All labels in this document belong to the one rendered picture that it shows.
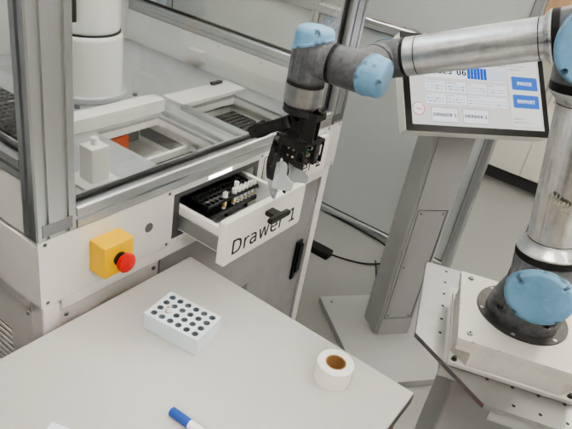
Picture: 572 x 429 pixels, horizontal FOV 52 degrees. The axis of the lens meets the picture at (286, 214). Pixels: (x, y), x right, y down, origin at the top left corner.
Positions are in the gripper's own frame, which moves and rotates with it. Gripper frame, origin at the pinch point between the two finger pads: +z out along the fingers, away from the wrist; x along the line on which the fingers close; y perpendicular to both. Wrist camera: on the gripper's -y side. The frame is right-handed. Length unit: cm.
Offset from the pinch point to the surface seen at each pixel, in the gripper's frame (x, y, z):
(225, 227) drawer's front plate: -14.6, -1.5, 4.8
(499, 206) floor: 254, 3, 97
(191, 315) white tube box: -27.5, 3.0, 17.6
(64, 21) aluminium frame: -41, -16, -35
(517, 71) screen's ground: 103, 17, -16
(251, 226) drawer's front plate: -5.7, -1.1, 8.0
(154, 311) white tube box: -32.1, -2.3, 17.1
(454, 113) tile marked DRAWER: 78, 9, -4
